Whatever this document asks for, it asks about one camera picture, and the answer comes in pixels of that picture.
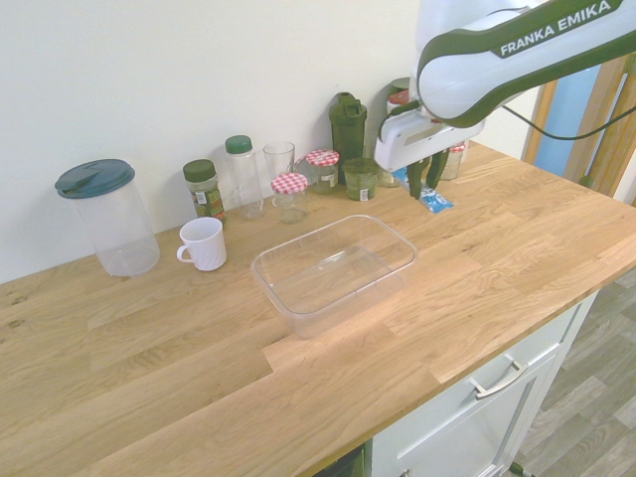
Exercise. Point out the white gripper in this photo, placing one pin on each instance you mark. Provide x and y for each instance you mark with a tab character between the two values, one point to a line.
402	144

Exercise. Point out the blue white protein bar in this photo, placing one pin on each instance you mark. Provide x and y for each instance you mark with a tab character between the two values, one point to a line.
438	202

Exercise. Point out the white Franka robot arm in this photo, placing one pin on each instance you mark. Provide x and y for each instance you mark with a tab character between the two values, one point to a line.
472	64

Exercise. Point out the dark Vega protein tub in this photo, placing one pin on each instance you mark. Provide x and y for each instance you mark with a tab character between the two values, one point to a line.
399	83

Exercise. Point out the clear rectangular plastic container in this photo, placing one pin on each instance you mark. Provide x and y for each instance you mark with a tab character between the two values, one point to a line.
333	278

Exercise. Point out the glass jar red checkered lid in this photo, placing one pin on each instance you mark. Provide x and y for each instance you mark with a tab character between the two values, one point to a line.
454	161
387	179
323	171
289	196

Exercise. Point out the small green tinted jar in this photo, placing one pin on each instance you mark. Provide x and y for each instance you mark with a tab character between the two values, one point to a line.
361	181

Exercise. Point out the dark green shaker bottle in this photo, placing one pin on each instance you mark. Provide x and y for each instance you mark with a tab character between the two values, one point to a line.
348	134

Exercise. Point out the tall clear drinking glass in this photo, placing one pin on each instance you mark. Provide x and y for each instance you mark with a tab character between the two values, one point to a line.
278	156

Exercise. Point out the clear bottle with green cap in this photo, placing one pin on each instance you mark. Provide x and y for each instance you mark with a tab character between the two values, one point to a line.
243	179

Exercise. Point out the wooden door with glass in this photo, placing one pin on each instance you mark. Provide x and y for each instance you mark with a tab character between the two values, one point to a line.
603	89

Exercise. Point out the spice jar with dark lid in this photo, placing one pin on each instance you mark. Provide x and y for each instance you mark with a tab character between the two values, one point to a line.
204	191

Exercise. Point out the white ribbed mug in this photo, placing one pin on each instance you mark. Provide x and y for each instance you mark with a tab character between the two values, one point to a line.
206	246

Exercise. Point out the clear canister with teal lid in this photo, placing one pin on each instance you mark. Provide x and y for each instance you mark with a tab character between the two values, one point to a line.
119	223

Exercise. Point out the grey red wrist camera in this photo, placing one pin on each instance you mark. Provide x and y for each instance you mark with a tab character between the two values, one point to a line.
399	102

